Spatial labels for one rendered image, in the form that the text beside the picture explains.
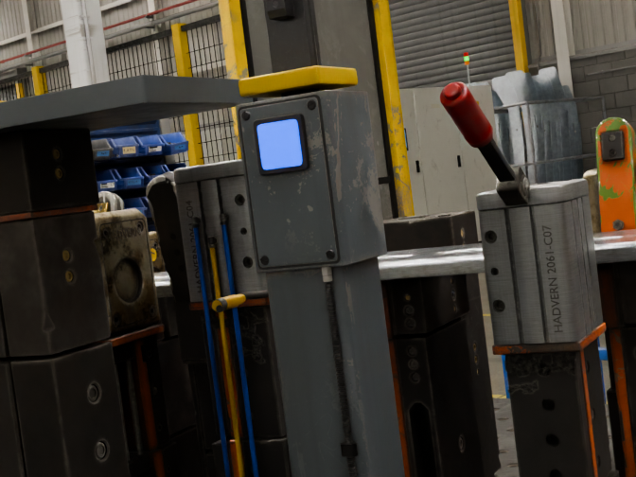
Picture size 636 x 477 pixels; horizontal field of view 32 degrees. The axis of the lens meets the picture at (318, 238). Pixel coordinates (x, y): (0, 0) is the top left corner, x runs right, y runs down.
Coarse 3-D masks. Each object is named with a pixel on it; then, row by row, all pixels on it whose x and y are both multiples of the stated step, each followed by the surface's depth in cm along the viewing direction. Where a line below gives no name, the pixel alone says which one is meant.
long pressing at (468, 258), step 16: (608, 240) 96; (624, 240) 94; (384, 256) 110; (400, 256) 109; (416, 256) 105; (432, 256) 103; (448, 256) 96; (464, 256) 95; (480, 256) 94; (608, 256) 89; (624, 256) 88; (160, 272) 131; (384, 272) 98; (400, 272) 98; (416, 272) 97; (432, 272) 96; (448, 272) 96; (464, 272) 95; (480, 272) 94; (160, 288) 110
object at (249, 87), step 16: (240, 80) 72; (256, 80) 71; (272, 80) 71; (288, 80) 70; (304, 80) 70; (320, 80) 69; (336, 80) 71; (352, 80) 74; (256, 96) 72; (272, 96) 74; (288, 96) 72
